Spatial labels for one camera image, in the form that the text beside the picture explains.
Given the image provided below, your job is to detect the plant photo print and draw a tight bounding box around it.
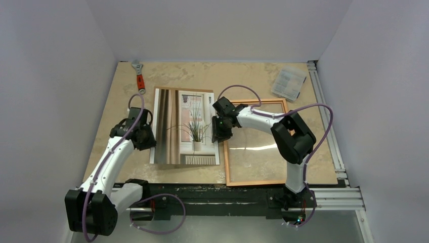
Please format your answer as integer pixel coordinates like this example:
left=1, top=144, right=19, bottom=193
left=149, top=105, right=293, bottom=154
left=150, top=87, right=220, bottom=166

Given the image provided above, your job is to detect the copper wooden picture frame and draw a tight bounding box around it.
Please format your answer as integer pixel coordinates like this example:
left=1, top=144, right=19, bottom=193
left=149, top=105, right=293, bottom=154
left=222, top=98, right=295, bottom=187

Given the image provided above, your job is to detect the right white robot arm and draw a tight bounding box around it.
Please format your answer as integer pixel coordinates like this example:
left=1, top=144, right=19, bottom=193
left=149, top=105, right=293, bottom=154
left=211, top=97, right=316, bottom=206

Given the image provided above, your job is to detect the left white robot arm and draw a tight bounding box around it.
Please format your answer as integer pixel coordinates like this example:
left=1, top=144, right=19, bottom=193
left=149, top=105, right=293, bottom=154
left=65, top=107, right=156, bottom=236

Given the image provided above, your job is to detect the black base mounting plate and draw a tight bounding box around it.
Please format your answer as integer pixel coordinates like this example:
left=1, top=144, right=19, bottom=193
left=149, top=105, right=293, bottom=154
left=130, top=183, right=317, bottom=224

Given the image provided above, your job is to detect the clear plastic screw box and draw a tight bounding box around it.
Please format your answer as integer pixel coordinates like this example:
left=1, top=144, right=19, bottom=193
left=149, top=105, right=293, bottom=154
left=271, top=66, right=307, bottom=102

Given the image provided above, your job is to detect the red handled adjustable wrench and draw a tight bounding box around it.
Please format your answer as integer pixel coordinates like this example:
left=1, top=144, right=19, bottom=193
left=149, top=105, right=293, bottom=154
left=131, top=60, right=146, bottom=95

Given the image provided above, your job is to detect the aluminium rail frame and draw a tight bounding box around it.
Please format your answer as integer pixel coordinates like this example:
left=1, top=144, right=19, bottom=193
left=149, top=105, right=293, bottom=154
left=63, top=60, right=374, bottom=243

